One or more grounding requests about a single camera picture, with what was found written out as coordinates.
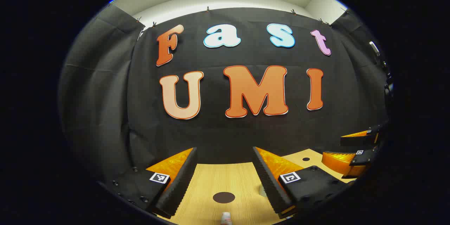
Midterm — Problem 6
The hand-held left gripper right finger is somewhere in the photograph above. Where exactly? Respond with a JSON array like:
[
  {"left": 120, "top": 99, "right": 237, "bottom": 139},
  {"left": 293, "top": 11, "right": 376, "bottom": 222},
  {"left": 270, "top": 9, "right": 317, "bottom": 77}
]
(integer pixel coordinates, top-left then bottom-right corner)
[{"left": 252, "top": 146, "right": 354, "bottom": 219}]

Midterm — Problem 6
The wooden desktop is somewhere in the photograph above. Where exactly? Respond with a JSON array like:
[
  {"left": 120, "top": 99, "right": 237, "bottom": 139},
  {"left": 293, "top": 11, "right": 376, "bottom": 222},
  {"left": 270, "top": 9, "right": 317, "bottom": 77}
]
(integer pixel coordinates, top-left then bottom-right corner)
[{"left": 156, "top": 149, "right": 356, "bottom": 225}]

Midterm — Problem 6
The dark round coaster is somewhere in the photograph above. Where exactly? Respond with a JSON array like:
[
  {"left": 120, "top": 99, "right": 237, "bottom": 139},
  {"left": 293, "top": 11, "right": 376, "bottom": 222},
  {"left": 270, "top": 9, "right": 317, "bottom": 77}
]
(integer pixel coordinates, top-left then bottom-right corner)
[{"left": 213, "top": 192, "right": 236, "bottom": 204}]

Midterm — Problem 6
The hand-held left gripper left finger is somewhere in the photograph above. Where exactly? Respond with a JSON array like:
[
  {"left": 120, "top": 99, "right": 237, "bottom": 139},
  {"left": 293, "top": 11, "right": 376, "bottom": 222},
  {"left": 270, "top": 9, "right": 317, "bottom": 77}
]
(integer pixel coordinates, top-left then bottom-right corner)
[{"left": 102, "top": 147, "right": 198, "bottom": 218}]

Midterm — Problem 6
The black backdrop cloth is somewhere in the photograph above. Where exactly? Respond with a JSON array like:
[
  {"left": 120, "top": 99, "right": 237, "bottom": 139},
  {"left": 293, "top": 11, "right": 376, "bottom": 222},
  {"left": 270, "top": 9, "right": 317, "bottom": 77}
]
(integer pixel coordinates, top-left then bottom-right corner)
[{"left": 59, "top": 4, "right": 391, "bottom": 185}]

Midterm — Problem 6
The small white metal fixture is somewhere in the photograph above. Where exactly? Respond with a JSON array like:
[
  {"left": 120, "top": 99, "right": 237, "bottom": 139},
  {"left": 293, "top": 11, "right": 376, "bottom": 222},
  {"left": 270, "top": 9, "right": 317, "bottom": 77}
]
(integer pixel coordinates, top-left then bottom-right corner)
[{"left": 368, "top": 41, "right": 381, "bottom": 57}]

